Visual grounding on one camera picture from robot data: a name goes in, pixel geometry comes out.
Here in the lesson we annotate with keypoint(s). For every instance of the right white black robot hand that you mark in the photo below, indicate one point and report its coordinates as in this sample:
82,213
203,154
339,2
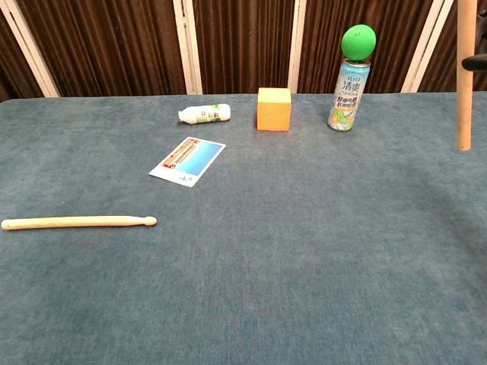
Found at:
477,62

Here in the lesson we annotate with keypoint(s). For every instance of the wooden drumstick with black mark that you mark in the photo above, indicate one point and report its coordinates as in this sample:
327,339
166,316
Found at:
465,106

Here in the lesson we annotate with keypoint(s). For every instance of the plain wooden drumstick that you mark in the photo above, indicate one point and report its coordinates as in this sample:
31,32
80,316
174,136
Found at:
76,221

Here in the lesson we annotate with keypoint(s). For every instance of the brown curtain screen panel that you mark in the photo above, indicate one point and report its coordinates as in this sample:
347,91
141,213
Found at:
11,76
114,45
243,42
323,38
445,45

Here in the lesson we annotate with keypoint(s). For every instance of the green ball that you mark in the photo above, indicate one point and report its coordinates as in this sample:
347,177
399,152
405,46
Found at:
358,42

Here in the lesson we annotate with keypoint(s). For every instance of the light blue drink can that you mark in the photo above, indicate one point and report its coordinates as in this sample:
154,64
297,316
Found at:
344,102

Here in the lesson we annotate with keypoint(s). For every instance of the orange yellow cube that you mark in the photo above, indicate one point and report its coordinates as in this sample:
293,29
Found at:
274,114

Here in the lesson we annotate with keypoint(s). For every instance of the small white plastic bottle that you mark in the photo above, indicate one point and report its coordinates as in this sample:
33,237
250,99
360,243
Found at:
205,114

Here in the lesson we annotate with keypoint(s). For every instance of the blue picture card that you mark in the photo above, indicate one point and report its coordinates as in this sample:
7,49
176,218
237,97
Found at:
190,161

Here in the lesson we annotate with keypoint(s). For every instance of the blue table cloth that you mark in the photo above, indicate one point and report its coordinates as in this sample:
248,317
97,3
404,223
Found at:
243,285

